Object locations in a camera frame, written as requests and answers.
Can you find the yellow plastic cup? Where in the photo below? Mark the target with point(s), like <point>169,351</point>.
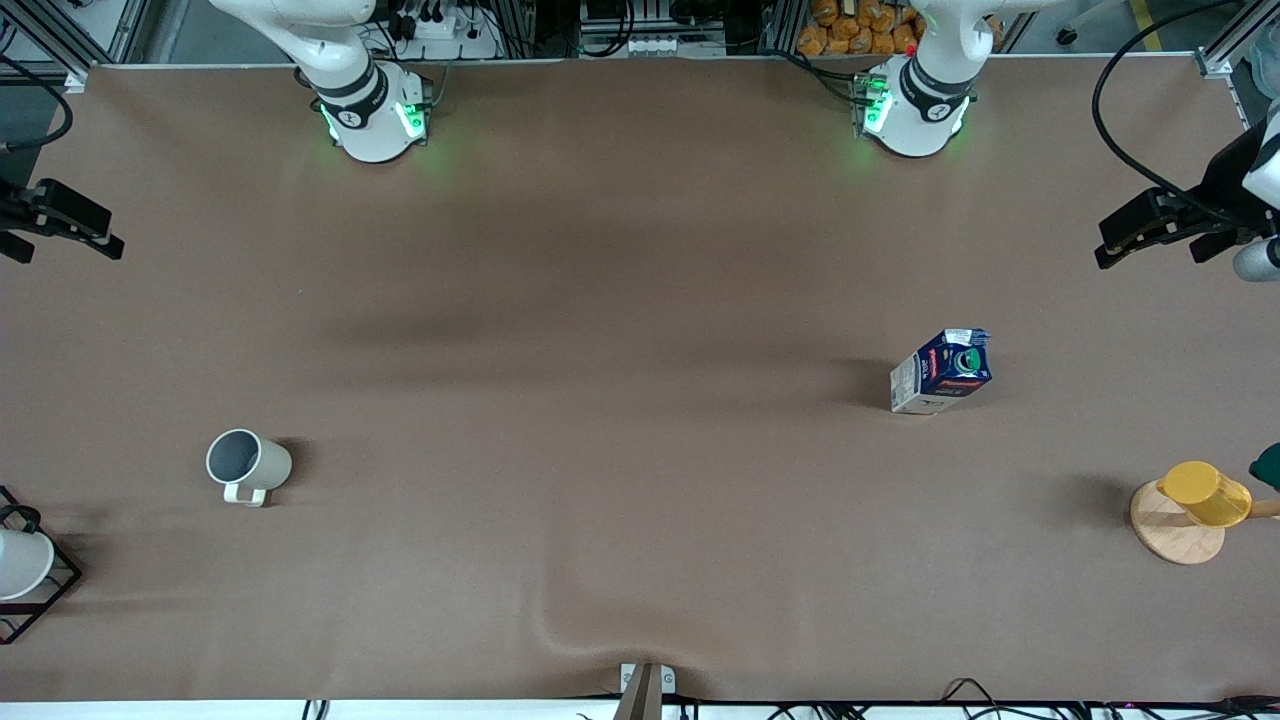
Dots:
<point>1205,495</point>

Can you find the white power strip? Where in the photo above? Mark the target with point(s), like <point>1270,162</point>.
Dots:
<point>445,28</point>

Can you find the brown table cloth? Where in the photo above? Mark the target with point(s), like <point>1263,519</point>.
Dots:
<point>640,500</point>

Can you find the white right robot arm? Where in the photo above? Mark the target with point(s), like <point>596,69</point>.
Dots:
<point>370,130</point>

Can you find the bag of orange buns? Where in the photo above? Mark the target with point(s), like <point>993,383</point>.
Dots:
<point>850,30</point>

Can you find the blue milk carton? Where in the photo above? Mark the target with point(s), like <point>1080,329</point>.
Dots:
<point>945,372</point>

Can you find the grey ceramic mug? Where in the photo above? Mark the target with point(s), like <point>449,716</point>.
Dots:
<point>262,465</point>

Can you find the dark green object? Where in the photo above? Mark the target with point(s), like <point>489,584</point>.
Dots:
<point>1268,467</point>

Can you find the white cup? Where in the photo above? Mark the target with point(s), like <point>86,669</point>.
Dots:
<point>20,565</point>

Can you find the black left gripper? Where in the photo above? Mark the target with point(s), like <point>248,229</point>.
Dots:
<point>1222,183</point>

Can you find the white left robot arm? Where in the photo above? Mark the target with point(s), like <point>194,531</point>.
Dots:
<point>915,125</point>

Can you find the aluminium frame profile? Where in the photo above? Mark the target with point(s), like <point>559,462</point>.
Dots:
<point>55,35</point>
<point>1235,40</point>

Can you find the round wooden cup stand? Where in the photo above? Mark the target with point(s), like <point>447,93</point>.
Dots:
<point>1170,535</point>

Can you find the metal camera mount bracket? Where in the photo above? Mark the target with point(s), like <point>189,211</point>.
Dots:
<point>645,690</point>

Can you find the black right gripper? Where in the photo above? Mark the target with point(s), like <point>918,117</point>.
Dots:
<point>12,214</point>

